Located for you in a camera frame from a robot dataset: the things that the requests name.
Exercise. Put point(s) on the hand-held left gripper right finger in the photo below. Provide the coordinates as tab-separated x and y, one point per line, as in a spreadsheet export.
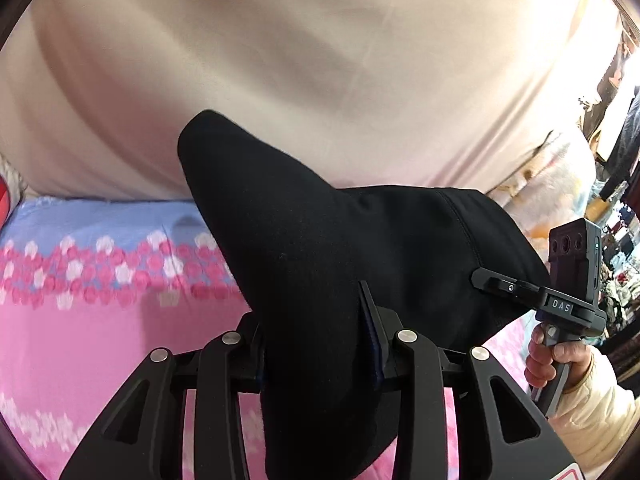
372	342

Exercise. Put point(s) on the pale printed blanket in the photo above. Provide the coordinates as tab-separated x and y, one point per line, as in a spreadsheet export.
550	180

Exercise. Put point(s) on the black pants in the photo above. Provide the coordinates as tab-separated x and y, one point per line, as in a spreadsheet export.
310	240

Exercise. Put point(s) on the pink floral blanket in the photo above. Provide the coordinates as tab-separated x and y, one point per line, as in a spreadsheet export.
100	335

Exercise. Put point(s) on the person's right hand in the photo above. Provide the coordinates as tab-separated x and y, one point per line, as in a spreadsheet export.
545	365

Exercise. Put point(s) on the pile of clothes and goods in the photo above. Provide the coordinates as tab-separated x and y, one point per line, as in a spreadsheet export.
620	160

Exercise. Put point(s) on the person's right forearm cream sleeve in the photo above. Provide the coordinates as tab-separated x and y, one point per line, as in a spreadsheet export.
600	420

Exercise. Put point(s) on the beige cloth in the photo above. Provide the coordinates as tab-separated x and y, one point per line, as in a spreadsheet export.
300	60

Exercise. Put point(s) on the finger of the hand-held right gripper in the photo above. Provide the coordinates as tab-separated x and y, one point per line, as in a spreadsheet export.
500	285

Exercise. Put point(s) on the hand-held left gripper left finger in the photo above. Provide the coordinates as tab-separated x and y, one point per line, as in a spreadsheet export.
220	385

